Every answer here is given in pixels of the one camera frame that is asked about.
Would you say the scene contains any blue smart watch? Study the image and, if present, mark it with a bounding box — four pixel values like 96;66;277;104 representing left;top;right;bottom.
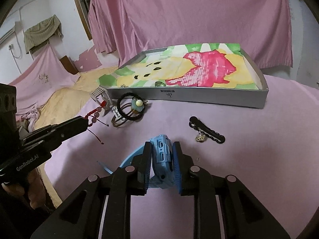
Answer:
97;134;175;189

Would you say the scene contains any red beaded string bracelet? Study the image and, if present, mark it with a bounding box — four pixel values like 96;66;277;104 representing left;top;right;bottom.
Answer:
84;101;110;145

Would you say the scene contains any black scalloped hair clip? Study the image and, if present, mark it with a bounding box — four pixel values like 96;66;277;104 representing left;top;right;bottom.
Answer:
189;116;225;144

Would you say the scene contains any beige hair claw clip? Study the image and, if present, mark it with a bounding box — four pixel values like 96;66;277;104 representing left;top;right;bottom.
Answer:
90;86;113;116

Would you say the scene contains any black hair tie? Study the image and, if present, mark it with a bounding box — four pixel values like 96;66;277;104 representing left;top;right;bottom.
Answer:
116;92;146;121

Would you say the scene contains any person's left hand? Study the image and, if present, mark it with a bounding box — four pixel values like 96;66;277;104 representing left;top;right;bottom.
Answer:
2;168;46;209

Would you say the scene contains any yellow bed sheet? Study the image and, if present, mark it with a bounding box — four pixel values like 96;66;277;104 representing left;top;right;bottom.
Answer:
35;66;124;207

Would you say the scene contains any pink embroidered cloth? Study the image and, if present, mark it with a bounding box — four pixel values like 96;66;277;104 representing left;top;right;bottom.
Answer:
10;44;79;132

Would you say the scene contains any brown wooden headboard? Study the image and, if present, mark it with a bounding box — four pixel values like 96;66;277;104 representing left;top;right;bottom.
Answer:
59;56;78;75

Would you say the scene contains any pink table cloth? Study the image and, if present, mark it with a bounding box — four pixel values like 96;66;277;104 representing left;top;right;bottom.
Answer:
44;74;319;239

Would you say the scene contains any olive green hanging cloth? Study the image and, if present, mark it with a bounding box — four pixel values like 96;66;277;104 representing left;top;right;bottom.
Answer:
24;15;63;54

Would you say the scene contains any grey cardboard tray box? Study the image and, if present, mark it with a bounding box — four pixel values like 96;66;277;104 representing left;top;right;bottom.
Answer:
100;47;269;109

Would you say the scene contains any white air conditioner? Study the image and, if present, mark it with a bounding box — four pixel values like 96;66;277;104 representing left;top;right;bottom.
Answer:
0;21;22;45

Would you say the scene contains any colourful floral tray liner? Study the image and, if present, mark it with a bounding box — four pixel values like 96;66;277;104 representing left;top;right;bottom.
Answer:
98;43;258;90

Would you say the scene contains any pink window curtain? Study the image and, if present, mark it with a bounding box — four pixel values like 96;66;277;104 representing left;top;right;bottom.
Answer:
88;0;116;53

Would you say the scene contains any large pink hanging curtain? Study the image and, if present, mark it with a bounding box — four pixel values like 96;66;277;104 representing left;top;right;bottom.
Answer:
105;0;292;69

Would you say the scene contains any small silver ring charm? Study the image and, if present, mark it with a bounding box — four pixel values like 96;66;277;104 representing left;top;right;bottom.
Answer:
155;81;166;87

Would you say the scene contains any wooden window frame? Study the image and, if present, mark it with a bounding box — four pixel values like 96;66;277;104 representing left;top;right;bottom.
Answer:
74;0;92;40

